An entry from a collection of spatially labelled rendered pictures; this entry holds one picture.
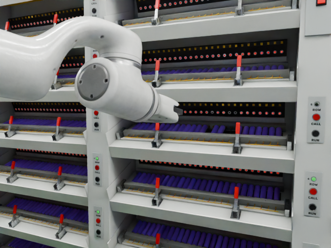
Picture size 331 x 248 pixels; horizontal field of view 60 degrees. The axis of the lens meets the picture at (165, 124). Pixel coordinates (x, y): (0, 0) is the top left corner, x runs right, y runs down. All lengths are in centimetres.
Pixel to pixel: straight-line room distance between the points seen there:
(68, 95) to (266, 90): 71
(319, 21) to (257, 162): 40
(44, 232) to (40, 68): 104
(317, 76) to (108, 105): 58
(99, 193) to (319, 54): 83
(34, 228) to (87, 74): 105
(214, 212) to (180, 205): 11
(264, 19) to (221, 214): 59
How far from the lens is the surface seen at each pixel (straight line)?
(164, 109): 59
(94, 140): 107
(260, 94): 86
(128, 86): 47
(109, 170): 106
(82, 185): 121
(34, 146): 129
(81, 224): 130
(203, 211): 97
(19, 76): 41
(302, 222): 91
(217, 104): 103
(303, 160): 86
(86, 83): 47
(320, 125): 85
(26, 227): 146
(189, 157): 92
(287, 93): 86
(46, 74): 43
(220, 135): 94
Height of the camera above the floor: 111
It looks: 5 degrees down
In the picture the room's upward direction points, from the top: straight up
